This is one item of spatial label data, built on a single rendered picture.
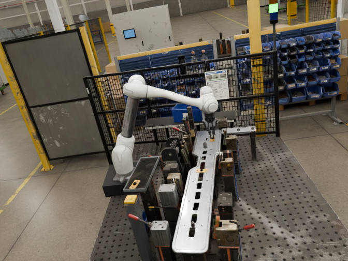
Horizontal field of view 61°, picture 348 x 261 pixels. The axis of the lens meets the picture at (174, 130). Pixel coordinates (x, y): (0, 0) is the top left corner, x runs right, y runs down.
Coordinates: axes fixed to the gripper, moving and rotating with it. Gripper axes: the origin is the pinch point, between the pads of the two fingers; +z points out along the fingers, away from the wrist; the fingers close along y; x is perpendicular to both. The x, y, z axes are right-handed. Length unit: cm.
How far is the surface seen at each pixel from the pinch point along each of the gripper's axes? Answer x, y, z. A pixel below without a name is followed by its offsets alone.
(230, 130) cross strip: 14.4, 14.5, 4.8
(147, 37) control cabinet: 633, -218, -17
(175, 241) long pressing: -111, -13, 4
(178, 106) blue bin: 53, -36, -8
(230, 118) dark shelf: 34.8, 14.8, 1.9
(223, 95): 54, 10, -15
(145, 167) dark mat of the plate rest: -63, -38, -11
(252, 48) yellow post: 58, 40, -54
